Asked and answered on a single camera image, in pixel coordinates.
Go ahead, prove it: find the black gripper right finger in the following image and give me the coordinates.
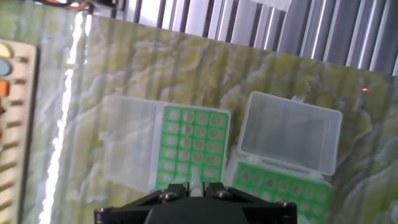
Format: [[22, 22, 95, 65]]
[[203, 182, 298, 224]]

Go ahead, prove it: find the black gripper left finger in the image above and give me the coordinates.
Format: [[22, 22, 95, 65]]
[[94, 182, 190, 224]]

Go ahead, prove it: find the green rack pipette tip box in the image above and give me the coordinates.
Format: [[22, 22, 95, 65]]
[[99, 95, 233, 193], [225, 90, 343, 224]]

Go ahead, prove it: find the green marble pattern mat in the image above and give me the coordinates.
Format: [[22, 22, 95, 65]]
[[0, 0, 398, 224]]

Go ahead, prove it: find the wooden shape puzzle board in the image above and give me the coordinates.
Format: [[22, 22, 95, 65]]
[[0, 39, 40, 224]]

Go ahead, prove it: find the orange tube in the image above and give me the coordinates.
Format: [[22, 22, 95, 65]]
[[46, 0, 90, 12]]

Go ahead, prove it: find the grey oval puzzle piece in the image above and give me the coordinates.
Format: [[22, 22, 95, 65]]
[[0, 58, 12, 77]]

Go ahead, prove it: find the yellow semicircle puzzle piece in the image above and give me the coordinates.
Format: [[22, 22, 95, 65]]
[[0, 43, 13, 59]]

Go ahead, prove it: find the black corner bracket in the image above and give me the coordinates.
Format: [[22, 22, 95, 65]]
[[93, 0, 127, 10]]

